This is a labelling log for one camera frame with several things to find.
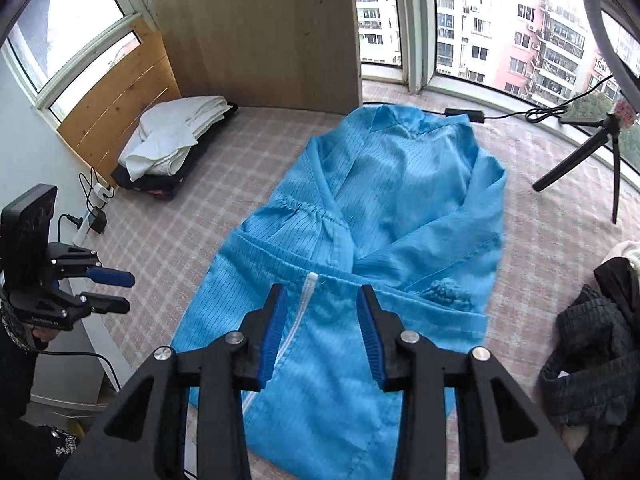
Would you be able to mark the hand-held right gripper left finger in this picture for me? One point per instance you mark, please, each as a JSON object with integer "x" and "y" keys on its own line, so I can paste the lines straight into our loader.
{"x": 272, "y": 335}

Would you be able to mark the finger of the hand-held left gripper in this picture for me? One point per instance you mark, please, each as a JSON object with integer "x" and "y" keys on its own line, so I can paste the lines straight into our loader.
{"x": 115, "y": 277}
{"x": 110, "y": 305}

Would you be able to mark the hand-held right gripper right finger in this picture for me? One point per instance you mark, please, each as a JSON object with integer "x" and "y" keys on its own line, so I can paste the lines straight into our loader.
{"x": 370, "y": 335}

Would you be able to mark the blue striped work coat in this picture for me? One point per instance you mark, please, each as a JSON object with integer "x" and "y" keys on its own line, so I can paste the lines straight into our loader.
{"x": 400, "y": 200}

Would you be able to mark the black folded clothes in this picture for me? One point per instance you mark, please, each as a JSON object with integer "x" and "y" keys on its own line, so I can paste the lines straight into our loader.
{"x": 150, "y": 185}

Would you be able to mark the person's left hand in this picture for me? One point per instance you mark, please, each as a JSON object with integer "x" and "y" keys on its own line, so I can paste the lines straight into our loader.
{"x": 39, "y": 337}

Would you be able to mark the white power strip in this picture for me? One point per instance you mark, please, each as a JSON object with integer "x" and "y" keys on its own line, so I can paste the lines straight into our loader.
{"x": 82, "y": 234}

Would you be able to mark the black power adapter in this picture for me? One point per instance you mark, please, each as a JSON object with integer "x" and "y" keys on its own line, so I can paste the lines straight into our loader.
{"x": 98, "y": 221}

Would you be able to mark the white charger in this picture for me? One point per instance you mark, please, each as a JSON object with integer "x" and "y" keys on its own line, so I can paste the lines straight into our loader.
{"x": 102, "y": 191}

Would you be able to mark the pine plank panel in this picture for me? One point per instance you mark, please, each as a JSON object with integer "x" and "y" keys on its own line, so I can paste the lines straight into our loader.
{"x": 115, "y": 105}

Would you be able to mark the white folded cloth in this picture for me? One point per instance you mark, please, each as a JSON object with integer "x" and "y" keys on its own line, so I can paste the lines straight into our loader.
{"x": 165, "y": 130}

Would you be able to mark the person's black knit jacket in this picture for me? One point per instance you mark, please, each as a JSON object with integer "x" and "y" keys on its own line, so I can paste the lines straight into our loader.
{"x": 30, "y": 450}

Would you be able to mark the grey ribbed garment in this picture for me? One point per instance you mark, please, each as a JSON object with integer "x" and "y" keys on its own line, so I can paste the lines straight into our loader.
{"x": 590, "y": 360}

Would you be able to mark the black garment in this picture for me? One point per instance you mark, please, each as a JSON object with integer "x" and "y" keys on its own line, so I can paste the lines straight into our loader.
{"x": 620, "y": 280}

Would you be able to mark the black mini tripod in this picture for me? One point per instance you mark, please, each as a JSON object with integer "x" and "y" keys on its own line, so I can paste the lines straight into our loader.
{"x": 570, "y": 165}

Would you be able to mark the beige garment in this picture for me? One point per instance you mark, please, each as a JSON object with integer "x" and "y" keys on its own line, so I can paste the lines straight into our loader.
{"x": 630, "y": 255}

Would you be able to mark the light wooden board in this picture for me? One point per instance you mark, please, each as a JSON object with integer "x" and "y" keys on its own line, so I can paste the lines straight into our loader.
{"x": 260, "y": 35}

